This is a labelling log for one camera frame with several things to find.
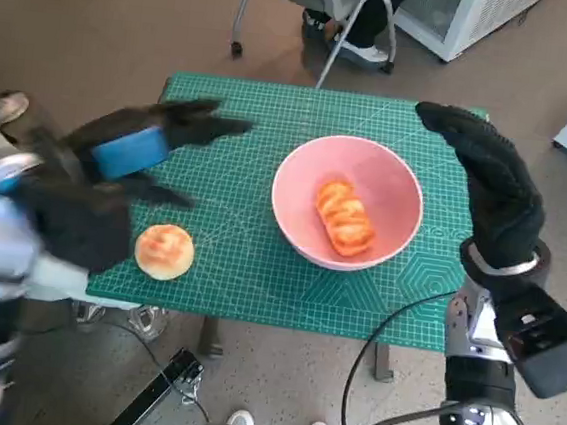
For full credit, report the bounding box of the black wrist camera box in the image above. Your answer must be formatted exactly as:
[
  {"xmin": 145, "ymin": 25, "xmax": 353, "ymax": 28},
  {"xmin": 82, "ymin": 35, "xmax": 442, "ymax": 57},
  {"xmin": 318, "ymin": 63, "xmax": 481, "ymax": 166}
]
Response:
[
  {"xmin": 481, "ymin": 280, "xmax": 567, "ymax": 402},
  {"xmin": 11, "ymin": 171, "xmax": 140, "ymax": 277}
]

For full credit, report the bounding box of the white mesh cabinet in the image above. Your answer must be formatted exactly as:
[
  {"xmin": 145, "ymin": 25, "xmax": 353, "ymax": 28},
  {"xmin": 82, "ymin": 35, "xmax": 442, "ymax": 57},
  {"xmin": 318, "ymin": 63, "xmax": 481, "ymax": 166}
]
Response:
[{"xmin": 388, "ymin": 0, "xmax": 544, "ymax": 72}]

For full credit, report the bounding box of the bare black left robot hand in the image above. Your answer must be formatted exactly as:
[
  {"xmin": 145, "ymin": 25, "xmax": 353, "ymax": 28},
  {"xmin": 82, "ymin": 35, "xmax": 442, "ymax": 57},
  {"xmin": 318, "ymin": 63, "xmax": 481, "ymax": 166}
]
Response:
[{"xmin": 58, "ymin": 83, "xmax": 256, "ymax": 216}]

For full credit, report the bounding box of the long toy bread loaf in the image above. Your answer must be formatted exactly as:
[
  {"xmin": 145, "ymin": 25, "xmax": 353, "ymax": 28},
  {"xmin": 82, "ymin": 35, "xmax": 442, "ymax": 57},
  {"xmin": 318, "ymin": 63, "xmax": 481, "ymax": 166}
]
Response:
[{"xmin": 309, "ymin": 174, "xmax": 383, "ymax": 261}]

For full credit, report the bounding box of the round toy bread bun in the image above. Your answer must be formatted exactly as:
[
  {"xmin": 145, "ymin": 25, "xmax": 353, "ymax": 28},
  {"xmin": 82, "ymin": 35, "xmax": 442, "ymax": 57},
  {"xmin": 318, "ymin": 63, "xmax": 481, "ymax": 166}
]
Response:
[{"xmin": 131, "ymin": 220, "xmax": 198, "ymax": 284}]

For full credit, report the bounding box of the black stand base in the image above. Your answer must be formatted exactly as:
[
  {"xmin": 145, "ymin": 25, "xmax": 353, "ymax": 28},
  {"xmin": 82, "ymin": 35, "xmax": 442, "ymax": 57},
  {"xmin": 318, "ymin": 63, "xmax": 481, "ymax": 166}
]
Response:
[{"xmin": 101, "ymin": 339, "xmax": 207, "ymax": 425}]

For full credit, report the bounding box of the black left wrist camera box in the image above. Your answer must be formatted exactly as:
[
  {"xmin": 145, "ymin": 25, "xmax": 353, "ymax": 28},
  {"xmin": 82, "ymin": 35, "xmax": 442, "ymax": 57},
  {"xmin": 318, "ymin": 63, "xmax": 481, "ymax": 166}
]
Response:
[{"xmin": 11, "ymin": 171, "xmax": 140, "ymax": 277}]

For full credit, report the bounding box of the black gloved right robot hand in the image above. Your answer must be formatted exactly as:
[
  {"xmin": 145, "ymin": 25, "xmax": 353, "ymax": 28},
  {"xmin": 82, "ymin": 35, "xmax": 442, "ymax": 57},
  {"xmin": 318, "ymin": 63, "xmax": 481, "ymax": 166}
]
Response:
[{"xmin": 398, "ymin": 99, "xmax": 557, "ymax": 275}]

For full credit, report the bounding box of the seated person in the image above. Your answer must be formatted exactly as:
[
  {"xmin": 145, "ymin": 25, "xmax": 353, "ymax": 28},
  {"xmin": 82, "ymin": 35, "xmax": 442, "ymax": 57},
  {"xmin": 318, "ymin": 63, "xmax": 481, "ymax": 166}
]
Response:
[{"xmin": 296, "ymin": 0, "xmax": 418, "ymax": 68}]

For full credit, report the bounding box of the green cutting mat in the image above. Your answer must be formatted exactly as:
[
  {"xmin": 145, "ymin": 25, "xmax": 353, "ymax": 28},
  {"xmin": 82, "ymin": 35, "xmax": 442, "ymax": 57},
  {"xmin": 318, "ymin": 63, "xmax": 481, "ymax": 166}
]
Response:
[{"xmin": 83, "ymin": 64, "xmax": 491, "ymax": 355}]

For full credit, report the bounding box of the long black robot cable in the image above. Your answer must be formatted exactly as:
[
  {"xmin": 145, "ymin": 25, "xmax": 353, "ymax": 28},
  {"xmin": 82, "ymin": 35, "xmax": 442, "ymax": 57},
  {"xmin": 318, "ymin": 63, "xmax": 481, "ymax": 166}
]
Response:
[{"xmin": 339, "ymin": 279, "xmax": 458, "ymax": 425}]

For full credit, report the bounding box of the dark table leg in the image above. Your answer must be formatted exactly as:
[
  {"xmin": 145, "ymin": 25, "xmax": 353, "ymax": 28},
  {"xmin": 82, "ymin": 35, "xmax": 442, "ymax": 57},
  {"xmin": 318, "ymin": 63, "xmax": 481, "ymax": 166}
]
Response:
[
  {"xmin": 197, "ymin": 314, "xmax": 227, "ymax": 358},
  {"xmin": 372, "ymin": 342, "xmax": 397, "ymax": 384}
]

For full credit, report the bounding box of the pink bowl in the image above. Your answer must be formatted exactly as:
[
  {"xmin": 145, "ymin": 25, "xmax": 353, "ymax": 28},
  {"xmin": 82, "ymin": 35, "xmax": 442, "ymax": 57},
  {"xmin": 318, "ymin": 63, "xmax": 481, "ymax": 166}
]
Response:
[{"xmin": 263, "ymin": 129, "xmax": 431, "ymax": 281}]

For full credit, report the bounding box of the silver metal pole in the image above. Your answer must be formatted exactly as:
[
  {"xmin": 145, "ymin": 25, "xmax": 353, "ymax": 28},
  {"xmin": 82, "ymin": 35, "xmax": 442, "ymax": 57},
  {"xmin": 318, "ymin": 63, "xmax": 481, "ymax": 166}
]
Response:
[{"xmin": 315, "ymin": 0, "xmax": 380, "ymax": 94}]

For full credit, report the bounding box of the person in pale coat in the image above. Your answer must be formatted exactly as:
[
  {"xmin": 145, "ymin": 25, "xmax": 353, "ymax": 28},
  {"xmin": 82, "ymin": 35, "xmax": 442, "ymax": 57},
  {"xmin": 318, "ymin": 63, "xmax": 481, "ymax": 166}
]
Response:
[{"xmin": 0, "ymin": 87, "xmax": 108, "ymax": 305}]

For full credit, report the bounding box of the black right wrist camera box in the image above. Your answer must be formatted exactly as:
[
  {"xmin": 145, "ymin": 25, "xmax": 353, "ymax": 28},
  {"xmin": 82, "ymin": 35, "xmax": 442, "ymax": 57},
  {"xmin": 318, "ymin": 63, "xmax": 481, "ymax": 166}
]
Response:
[{"xmin": 481, "ymin": 280, "xmax": 567, "ymax": 402}]

